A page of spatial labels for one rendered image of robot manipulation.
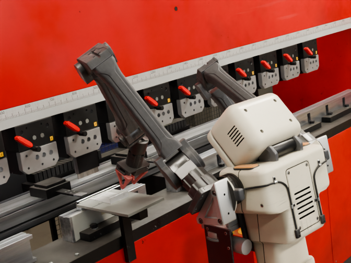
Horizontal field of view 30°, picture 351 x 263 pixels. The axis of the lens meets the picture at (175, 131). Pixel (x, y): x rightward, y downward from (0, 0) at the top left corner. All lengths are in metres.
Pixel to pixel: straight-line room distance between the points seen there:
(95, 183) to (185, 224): 0.43
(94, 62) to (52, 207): 1.02
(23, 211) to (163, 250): 0.55
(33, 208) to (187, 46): 0.90
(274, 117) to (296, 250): 0.38
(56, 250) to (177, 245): 0.51
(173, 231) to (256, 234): 0.78
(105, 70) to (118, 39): 0.72
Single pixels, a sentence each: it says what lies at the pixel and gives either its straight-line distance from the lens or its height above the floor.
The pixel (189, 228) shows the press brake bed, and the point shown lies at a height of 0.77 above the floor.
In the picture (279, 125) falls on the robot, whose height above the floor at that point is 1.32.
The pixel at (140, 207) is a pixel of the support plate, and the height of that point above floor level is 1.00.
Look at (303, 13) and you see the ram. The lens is 3.48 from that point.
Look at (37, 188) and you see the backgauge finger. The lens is 2.57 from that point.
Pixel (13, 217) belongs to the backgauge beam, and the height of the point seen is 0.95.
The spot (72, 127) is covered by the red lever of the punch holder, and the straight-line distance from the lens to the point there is 2.24.
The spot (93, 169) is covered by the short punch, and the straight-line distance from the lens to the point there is 2.42.
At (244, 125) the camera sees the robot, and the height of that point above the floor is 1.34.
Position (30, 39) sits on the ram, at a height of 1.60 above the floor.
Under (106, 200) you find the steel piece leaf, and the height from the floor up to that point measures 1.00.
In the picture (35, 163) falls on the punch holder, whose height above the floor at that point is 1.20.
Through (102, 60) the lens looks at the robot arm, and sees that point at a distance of 1.72.
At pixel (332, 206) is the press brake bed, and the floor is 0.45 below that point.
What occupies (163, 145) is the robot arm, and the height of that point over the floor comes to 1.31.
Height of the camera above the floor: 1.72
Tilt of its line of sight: 13 degrees down
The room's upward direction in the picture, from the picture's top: 7 degrees counter-clockwise
